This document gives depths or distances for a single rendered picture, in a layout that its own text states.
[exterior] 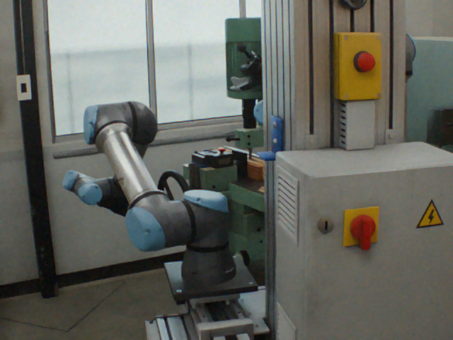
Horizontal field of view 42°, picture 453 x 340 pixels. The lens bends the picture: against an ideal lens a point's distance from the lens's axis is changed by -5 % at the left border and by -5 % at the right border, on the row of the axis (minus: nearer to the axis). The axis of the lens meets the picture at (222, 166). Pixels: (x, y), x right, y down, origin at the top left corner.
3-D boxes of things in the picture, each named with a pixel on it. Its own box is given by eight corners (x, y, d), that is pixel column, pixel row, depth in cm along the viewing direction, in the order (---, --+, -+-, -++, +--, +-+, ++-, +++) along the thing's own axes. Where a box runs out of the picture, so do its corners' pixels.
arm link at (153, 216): (200, 222, 152) (126, 92, 185) (145, 234, 145) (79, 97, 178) (190, 253, 160) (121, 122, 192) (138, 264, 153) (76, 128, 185)
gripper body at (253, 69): (249, 53, 210) (270, 54, 200) (264, 69, 214) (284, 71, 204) (236, 69, 208) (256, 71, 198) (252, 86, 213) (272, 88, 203)
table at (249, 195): (162, 181, 255) (161, 167, 254) (225, 171, 271) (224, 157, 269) (241, 219, 205) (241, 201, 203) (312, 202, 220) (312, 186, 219)
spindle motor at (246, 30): (218, 97, 240) (215, 18, 233) (255, 93, 249) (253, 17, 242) (242, 101, 226) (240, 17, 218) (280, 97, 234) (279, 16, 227)
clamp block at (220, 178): (187, 186, 236) (187, 163, 233) (218, 180, 242) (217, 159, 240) (207, 195, 223) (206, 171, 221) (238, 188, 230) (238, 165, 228)
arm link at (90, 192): (112, 181, 209) (101, 173, 218) (81, 186, 204) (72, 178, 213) (113, 203, 211) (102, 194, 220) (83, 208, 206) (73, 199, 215)
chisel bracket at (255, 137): (234, 150, 243) (233, 129, 241) (263, 145, 250) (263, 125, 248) (245, 153, 236) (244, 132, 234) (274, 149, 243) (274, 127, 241)
